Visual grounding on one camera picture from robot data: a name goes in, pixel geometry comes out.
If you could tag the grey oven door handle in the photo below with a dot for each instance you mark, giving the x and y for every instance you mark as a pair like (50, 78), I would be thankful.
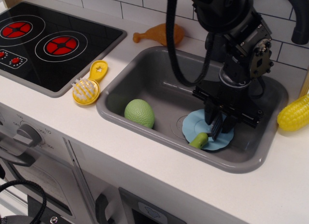
(25, 158)

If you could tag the yellow toy corn cob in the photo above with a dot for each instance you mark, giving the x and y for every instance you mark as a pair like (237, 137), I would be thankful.
(296, 115)

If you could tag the light blue scalloped plate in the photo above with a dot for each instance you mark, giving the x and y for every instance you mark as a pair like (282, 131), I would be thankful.
(222, 141)

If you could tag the grey oven knob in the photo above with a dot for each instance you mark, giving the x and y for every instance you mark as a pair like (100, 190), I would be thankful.
(27, 136)

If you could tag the green handled grey spatula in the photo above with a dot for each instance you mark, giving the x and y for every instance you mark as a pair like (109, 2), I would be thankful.
(206, 131)

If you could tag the orange toy chicken drumstick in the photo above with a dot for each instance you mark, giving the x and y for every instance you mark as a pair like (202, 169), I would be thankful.
(159, 34)

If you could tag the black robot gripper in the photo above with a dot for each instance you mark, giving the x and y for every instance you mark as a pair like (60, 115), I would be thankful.
(235, 104)

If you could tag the green textured toy lemon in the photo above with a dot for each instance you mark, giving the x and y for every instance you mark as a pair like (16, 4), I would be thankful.
(140, 112)

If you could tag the yellow dish brush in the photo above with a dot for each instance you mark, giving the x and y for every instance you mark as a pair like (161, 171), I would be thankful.
(86, 91)

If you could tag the grey toy sink basin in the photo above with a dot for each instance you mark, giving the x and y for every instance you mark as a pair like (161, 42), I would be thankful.
(149, 77)

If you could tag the black toy stove top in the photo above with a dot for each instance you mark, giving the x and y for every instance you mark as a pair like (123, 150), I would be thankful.
(47, 50)

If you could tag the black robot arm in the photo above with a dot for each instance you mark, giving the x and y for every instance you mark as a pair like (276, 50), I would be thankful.
(239, 38)

